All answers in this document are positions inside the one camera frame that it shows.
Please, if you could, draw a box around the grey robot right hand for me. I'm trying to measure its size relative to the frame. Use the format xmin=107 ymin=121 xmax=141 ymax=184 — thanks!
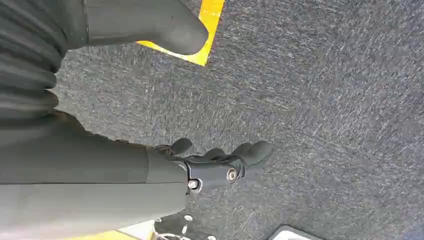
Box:
xmin=0 ymin=0 xmax=274 ymax=240

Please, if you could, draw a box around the black robot foot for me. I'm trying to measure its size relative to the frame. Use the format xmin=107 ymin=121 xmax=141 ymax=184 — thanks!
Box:
xmin=153 ymin=211 xmax=218 ymax=240

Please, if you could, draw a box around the robot right arm ribbed sleeve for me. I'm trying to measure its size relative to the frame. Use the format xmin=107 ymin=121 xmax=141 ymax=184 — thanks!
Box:
xmin=0 ymin=0 xmax=69 ymax=122

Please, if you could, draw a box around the yellow floor tape corner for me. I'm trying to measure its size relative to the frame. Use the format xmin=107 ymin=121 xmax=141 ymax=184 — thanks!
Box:
xmin=136 ymin=0 xmax=226 ymax=67

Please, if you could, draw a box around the white floor plate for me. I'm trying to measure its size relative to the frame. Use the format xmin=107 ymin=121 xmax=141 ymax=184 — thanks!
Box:
xmin=267 ymin=224 xmax=325 ymax=240

